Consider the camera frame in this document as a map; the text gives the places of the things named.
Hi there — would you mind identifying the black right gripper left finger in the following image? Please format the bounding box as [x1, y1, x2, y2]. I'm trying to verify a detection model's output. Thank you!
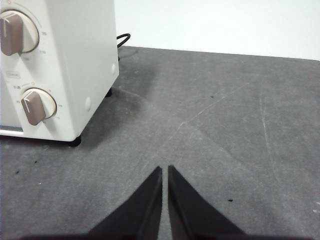
[88, 166, 163, 237]

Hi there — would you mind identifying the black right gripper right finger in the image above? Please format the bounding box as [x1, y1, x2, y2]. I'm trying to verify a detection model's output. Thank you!
[167, 164, 247, 237]

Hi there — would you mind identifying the cream white toaster oven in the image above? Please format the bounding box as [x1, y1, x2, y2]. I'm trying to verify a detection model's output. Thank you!
[0, 0, 120, 148]

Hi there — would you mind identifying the beige timer knob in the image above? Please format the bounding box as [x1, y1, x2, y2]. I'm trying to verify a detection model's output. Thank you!
[15, 87, 58, 126]

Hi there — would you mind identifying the beige temperature knob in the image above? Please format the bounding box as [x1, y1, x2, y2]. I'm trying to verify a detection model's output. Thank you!
[0, 9, 40, 56]

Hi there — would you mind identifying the black oven power cable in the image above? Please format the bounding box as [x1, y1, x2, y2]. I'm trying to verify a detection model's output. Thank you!
[116, 33, 132, 61]

